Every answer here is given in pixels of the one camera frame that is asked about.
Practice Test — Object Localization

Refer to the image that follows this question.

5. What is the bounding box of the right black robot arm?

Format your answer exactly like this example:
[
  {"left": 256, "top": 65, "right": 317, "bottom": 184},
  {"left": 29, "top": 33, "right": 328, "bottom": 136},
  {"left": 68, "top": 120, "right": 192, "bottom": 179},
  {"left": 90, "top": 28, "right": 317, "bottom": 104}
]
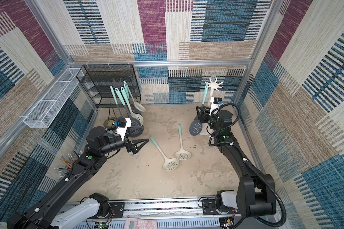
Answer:
[{"left": 196, "top": 106, "right": 276, "bottom": 218}]

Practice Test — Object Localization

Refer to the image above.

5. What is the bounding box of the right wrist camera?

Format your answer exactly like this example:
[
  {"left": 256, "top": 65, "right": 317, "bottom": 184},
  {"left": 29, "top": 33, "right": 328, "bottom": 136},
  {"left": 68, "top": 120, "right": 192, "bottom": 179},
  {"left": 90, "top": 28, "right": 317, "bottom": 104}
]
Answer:
[{"left": 209, "top": 97, "right": 223, "bottom": 116}]

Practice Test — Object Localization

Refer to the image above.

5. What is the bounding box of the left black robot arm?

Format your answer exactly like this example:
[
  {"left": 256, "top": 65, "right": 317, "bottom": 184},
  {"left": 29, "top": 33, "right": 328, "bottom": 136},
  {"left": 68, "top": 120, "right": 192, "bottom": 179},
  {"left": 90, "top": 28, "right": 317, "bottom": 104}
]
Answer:
[{"left": 7, "top": 127, "right": 149, "bottom": 229}]

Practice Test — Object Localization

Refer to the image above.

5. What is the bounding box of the grey duct tape roll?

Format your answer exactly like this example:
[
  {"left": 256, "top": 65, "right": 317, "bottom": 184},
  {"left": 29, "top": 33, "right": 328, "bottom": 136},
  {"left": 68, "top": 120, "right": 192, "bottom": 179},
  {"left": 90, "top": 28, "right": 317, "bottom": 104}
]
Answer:
[{"left": 103, "top": 117, "right": 117, "bottom": 130}]

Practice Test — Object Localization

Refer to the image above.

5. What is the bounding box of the black mesh shelf rack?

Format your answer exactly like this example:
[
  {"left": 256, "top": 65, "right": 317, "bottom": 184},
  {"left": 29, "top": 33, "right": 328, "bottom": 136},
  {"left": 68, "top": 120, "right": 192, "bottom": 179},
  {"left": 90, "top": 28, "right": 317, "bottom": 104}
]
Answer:
[{"left": 76, "top": 64, "right": 141, "bottom": 108}]

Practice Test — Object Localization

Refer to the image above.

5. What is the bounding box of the white utensil rack stand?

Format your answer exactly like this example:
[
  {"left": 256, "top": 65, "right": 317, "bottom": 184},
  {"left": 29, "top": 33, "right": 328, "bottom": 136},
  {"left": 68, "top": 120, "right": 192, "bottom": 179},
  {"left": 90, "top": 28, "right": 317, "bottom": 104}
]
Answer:
[{"left": 200, "top": 78, "right": 223, "bottom": 135}]

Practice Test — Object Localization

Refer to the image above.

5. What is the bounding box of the white wire wall basket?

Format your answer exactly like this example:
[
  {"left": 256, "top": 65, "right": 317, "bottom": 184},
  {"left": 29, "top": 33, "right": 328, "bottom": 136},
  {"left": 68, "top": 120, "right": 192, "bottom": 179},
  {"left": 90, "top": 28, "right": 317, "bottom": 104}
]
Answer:
[{"left": 24, "top": 68, "right": 80, "bottom": 128}]

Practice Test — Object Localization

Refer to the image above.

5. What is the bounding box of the pink calculator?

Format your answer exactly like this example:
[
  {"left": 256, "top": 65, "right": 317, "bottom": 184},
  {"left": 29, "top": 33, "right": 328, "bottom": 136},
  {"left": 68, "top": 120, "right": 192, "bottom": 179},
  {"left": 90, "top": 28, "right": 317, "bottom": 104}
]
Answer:
[{"left": 124, "top": 218, "right": 158, "bottom": 229}]

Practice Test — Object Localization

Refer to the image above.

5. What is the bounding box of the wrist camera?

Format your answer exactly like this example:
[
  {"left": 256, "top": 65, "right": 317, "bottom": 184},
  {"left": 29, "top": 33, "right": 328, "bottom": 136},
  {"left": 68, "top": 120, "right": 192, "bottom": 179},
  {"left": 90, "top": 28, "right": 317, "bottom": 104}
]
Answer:
[
  {"left": 113, "top": 118, "right": 132, "bottom": 141},
  {"left": 209, "top": 97, "right": 223, "bottom": 116}
]

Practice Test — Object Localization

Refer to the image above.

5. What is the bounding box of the grey utensil rack stand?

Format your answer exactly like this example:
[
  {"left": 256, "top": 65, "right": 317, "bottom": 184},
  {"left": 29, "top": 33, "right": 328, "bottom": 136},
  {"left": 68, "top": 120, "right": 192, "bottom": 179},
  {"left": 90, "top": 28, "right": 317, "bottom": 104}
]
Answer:
[{"left": 108, "top": 79, "right": 144, "bottom": 137}]

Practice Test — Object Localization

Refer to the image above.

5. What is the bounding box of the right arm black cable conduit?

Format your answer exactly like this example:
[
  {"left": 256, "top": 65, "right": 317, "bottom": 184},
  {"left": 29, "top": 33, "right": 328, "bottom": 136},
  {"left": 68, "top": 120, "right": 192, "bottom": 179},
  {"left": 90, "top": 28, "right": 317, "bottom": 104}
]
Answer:
[{"left": 207, "top": 102, "right": 287, "bottom": 228}]

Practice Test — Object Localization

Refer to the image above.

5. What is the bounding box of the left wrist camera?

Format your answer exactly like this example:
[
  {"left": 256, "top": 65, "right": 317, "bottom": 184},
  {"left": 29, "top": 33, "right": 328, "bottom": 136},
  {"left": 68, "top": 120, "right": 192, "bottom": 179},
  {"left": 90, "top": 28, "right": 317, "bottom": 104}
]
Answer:
[{"left": 113, "top": 118, "right": 132, "bottom": 141}]

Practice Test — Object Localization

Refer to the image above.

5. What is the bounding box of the red pencil cup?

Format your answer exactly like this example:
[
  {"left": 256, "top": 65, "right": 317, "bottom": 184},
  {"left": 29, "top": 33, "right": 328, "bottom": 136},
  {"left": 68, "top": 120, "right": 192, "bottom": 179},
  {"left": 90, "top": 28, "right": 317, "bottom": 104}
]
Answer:
[{"left": 54, "top": 151, "right": 81, "bottom": 175}]

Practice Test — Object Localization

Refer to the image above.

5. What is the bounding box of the white skimmer mint handle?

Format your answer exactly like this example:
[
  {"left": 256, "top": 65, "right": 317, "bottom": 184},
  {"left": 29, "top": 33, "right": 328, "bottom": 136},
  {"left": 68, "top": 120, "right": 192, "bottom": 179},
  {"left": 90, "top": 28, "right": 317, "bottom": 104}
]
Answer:
[{"left": 124, "top": 81, "right": 146, "bottom": 112}]

